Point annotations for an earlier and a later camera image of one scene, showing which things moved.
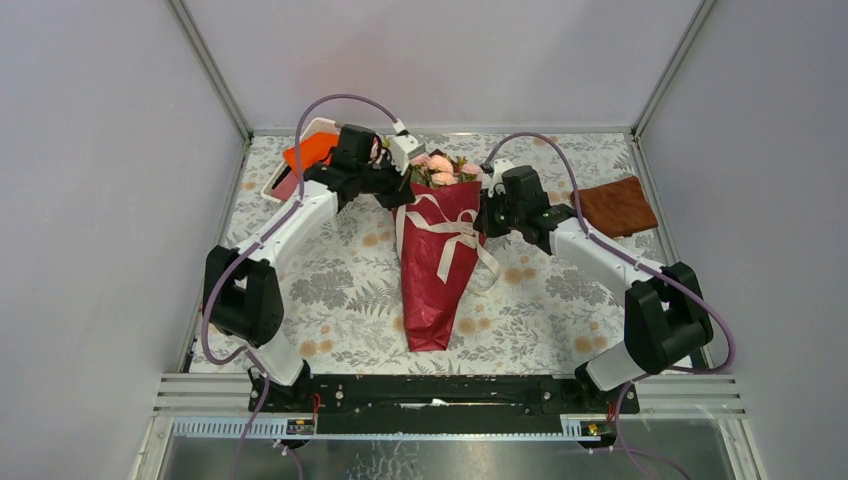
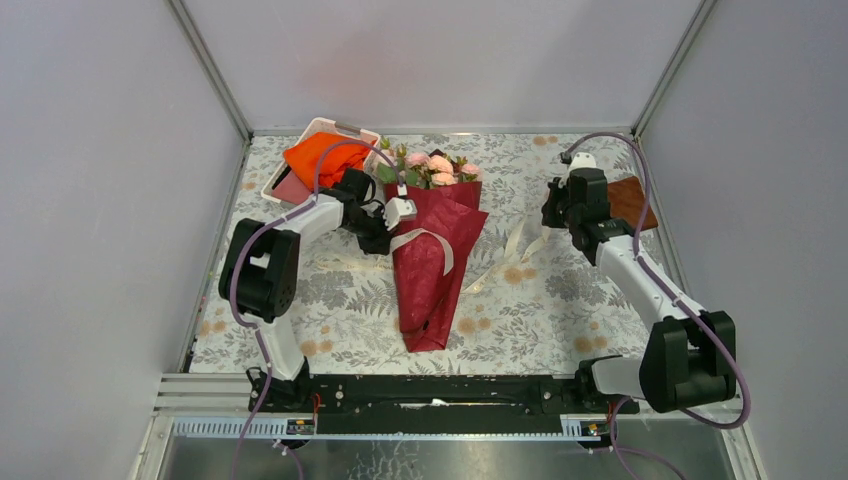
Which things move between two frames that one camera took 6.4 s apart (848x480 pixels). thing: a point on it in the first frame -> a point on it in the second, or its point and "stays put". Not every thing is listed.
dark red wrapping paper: x=439 y=237 stays put
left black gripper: x=400 y=192 -> x=379 y=244
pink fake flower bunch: x=441 y=169 stays put
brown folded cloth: x=616 y=209 stays put
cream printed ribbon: x=428 y=212 -> x=511 y=261
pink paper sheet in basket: x=285 y=187 stays put
